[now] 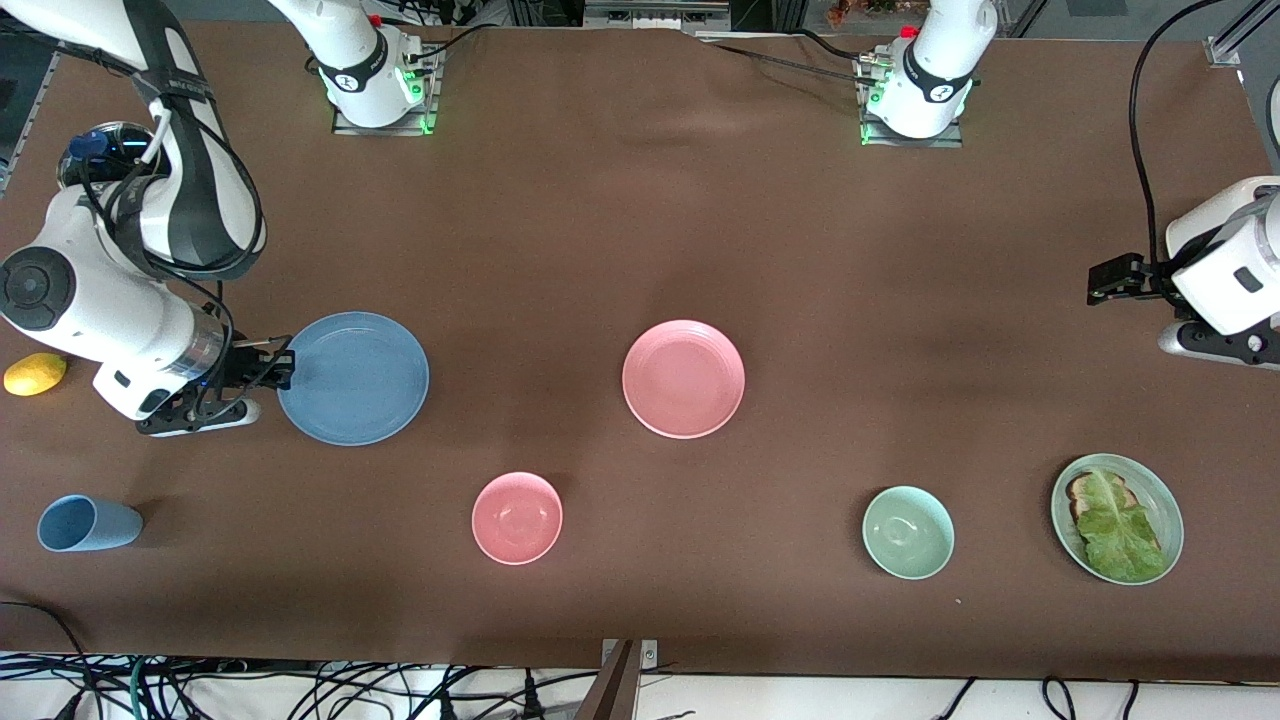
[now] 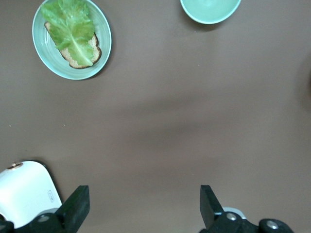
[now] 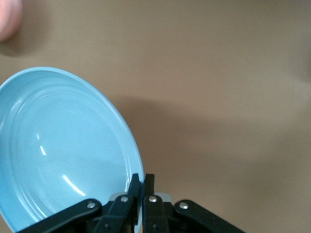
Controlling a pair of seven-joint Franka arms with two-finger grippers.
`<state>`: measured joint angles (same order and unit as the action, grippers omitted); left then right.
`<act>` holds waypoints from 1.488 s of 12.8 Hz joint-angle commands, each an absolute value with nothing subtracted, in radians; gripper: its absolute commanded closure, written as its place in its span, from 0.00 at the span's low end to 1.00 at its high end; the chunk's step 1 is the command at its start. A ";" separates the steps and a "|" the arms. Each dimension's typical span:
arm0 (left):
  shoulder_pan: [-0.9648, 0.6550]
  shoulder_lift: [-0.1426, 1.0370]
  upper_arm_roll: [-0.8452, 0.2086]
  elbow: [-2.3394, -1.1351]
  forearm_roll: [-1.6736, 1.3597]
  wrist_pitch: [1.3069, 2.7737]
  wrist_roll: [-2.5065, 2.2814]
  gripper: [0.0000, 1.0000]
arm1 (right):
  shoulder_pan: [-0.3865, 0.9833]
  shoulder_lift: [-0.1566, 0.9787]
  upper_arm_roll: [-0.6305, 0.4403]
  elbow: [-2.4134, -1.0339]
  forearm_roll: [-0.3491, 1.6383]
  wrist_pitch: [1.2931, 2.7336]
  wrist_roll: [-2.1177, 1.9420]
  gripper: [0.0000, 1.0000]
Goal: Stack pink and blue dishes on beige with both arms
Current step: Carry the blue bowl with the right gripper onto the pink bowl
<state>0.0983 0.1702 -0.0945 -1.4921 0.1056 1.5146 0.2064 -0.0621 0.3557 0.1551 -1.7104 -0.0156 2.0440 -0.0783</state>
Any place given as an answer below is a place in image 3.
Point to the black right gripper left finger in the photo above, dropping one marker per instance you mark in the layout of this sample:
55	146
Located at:
121	206

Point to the blue ribbed plate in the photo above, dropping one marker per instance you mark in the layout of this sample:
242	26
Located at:
60	145

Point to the brown tablecloth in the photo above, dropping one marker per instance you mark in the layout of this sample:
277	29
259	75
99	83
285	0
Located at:
218	72

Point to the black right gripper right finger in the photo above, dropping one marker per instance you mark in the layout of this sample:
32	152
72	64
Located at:
153	208

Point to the small pink bowl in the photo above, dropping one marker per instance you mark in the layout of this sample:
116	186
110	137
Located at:
7	17

